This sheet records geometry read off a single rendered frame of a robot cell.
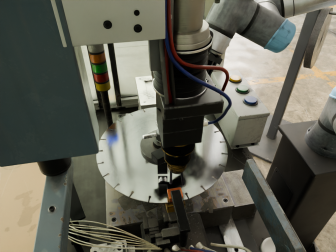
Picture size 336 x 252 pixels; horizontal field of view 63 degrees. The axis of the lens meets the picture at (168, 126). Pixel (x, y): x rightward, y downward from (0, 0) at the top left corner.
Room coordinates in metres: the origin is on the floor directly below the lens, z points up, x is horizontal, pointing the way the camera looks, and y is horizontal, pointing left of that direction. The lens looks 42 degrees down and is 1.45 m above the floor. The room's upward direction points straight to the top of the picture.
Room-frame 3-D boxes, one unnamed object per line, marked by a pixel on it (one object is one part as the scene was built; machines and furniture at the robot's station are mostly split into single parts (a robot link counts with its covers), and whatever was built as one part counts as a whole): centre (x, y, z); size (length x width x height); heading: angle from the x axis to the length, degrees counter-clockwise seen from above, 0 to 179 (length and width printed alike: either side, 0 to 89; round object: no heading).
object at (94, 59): (0.73, 0.20, 1.08); 0.05 x 0.04 x 0.03; 101
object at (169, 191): (0.30, -0.02, 0.95); 0.10 x 0.03 x 0.07; 11
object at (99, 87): (0.73, 0.20, 0.98); 0.05 x 0.04 x 0.03; 101
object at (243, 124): (0.82, -0.25, 0.82); 0.28 x 0.11 x 0.15; 11
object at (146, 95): (0.83, 0.02, 0.82); 0.18 x 0.18 x 0.15; 11
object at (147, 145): (0.49, 0.01, 0.96); 0.11 x 0.11 x 0.03
